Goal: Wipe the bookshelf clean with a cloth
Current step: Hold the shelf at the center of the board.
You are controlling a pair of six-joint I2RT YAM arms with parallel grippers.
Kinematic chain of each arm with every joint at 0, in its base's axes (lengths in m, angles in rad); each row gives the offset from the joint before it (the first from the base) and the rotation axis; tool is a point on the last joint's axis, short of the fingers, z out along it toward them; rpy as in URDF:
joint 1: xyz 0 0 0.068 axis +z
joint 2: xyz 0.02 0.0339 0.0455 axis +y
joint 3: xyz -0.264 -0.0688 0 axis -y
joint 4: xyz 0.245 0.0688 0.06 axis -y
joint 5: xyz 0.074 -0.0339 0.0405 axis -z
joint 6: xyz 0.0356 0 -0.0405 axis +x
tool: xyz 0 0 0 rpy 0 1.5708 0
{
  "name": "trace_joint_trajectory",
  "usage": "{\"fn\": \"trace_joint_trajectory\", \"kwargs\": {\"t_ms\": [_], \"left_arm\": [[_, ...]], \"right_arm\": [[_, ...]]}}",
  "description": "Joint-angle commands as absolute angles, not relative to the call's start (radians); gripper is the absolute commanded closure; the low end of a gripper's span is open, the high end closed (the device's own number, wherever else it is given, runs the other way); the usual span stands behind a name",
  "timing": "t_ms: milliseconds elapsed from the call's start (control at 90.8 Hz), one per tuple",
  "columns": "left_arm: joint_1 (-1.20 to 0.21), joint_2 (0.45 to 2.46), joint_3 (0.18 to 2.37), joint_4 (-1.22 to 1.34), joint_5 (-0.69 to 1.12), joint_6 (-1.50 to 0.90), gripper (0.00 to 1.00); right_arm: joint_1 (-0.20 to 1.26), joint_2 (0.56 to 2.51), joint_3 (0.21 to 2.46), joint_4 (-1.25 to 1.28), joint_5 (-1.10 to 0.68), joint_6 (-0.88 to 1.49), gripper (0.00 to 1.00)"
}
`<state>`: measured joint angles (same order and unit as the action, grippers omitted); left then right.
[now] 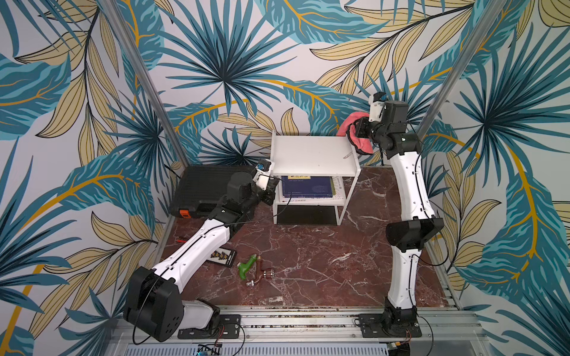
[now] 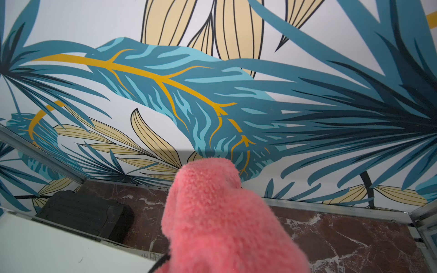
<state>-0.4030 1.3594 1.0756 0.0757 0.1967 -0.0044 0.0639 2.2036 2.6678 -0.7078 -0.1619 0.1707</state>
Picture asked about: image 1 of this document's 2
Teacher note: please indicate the red copper pipe fitting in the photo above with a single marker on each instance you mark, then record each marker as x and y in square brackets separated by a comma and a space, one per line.
[261, 273]

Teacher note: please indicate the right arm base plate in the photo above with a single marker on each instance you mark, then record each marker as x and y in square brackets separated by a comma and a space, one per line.
[377, 326]

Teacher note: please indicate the white two-tier bookshelf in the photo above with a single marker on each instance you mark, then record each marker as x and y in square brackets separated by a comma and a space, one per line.
[314, 156]

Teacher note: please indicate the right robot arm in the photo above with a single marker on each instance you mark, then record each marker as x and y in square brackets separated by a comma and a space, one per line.
[385, 125]

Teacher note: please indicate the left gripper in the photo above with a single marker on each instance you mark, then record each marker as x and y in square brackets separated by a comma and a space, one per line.
[269, 190]

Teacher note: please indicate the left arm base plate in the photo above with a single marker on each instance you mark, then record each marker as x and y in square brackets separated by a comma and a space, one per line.
[225, 326]

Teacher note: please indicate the pink cleaning cloth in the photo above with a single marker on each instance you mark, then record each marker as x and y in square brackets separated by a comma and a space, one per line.
[350, 129]

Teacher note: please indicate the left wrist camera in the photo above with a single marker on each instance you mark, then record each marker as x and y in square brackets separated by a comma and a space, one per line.
[263, 169]

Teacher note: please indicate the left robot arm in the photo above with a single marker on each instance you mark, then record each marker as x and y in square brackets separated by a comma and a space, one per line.
[153, 301]

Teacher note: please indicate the black plastic tool case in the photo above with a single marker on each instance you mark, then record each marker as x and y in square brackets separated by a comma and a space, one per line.
[200, 188]

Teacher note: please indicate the dark blue book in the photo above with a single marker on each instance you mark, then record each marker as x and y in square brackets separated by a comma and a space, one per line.
[311, 187]

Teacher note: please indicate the green handled tool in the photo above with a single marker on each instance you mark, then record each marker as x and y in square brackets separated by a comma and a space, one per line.
[244, 268]

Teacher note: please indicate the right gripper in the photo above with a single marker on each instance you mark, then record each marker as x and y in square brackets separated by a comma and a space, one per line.
[361, 129]

